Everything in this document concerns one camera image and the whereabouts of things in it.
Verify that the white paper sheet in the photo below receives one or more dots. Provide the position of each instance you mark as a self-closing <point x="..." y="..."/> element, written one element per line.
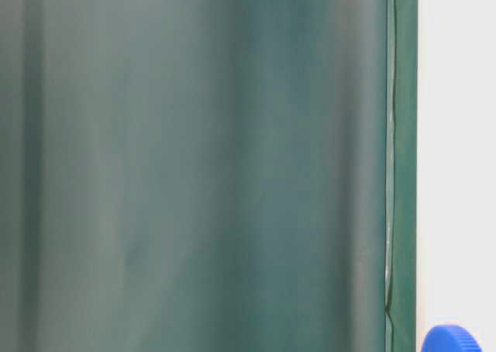
<point x="456" y="167"/>

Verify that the blue plastic gear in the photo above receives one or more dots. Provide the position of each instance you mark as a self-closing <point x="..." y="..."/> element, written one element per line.
<point x="449" y="338"/>

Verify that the green cloth backdrop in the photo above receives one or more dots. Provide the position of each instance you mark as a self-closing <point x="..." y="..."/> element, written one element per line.
<point x="208" y="175"/>

